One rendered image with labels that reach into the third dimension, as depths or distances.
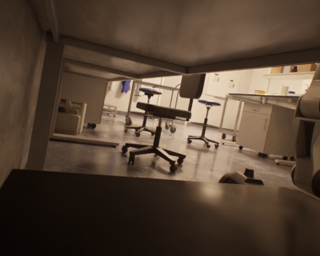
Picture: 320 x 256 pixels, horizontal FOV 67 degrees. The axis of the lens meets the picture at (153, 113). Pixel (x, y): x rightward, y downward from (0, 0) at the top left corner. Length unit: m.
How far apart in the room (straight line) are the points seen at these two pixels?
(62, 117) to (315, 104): 2.12
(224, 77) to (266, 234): 8.00
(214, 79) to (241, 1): 7.43
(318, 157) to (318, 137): 0.10
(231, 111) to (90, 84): 5.93
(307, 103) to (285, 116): 2.72
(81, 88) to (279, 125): 2.84
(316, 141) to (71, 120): 2.09
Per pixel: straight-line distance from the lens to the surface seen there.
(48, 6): 0.75
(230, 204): 0.30
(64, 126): 2.61
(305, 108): 1.33
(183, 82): 2.30
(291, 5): 0.59
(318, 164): 1.33
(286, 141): 4.13
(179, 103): 7.37
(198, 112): 7.76
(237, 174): 1.40
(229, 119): 8.44
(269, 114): 3.85
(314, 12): 0.62
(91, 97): 3.33
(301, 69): 4.38
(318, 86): 1.35
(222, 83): 8.17
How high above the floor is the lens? 0.50
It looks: 3 degrees down
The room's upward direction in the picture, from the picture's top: 11 degrees clockwise
